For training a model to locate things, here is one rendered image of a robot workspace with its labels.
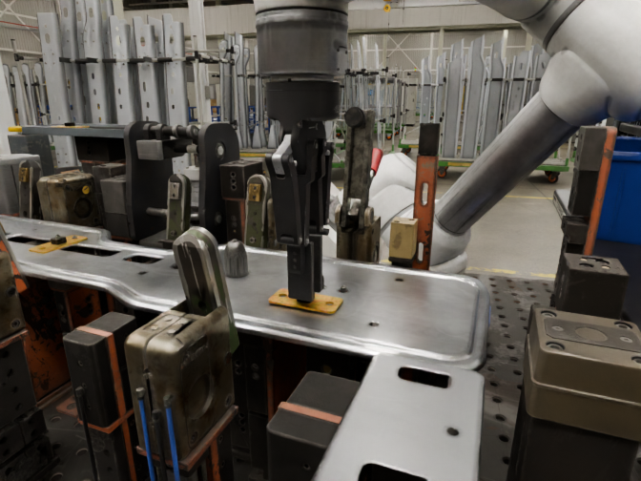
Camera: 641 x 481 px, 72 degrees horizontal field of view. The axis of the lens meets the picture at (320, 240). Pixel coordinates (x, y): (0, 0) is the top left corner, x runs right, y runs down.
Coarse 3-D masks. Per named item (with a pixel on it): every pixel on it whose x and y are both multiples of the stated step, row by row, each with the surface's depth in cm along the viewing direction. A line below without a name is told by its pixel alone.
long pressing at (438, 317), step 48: (48, 240) 76; (96, 240) 75; (96, 288) 59; (144, 288) 56; (240, 288) 56; (336, 288) 56; (384, 288) 56; (432, 288) 56; (480, 288) 57; (288, 336) 46; (336, 336) 45; (384, 336) 45; (432, 336) 45; (480, 336) 46
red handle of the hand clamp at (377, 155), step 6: (378, 150) 74; (372, 156) 74; (378, 156) 74; (372, 162) 73; (378, 162) 73; (372, 168) 72; (378, 168) 73; (372, 174) 72; (372, 180) 72; (354, 204) 68; (360, 204) 67; (354, 210) 67; (348, 216) 67; (354, 216) 66
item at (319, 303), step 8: (272, 296) 53; (320, 296) 53; (328, 296) 53; (280, 304) 51; (288, 304) 51; (296, 304) 51; (304, 304) 51; (312, 304) 51; (320, 304) 51; (336, 304) 51; (328, 312) 49
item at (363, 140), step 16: (352, 112) 61; (368, 112) 63; (352, 128) 65; (368, 128) 64; (352, 144) 66; (368, 144) 64; (352, 160) 66; (368, 160) 64; (352, 176) 66; (368, 176) 65; (352, 192) 67; (368, 192) 66
